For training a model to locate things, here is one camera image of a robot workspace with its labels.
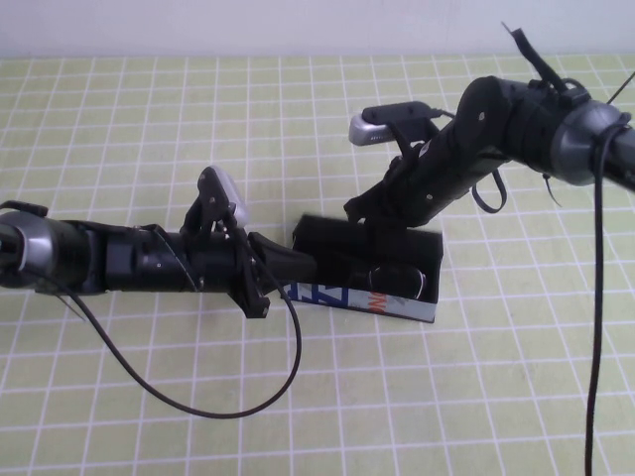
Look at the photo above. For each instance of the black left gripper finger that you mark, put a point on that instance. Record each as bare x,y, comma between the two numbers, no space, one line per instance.
273,286
288,265

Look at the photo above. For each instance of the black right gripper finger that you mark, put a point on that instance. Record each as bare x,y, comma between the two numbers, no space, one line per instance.
374,253

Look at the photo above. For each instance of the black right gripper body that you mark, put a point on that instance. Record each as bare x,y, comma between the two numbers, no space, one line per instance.
421,193

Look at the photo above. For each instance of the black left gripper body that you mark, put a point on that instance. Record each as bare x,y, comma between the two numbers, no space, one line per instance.
208,268

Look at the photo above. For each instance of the black framed glasses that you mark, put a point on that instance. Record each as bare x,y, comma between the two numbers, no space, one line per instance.
397,280

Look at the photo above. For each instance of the black glasses case box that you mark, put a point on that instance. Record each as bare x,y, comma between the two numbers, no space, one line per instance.
407,307

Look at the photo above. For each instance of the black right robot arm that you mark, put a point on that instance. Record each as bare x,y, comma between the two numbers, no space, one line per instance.
516,124

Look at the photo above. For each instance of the green white-grid tablecloth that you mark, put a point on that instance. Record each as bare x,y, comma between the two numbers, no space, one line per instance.
397,396

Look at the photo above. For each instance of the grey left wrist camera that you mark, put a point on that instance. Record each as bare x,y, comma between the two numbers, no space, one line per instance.
233,196

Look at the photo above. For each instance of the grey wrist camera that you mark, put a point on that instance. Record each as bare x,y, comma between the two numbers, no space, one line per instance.
377,129
233,196

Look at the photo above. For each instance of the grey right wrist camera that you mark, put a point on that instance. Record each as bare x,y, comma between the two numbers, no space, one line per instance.
377,129

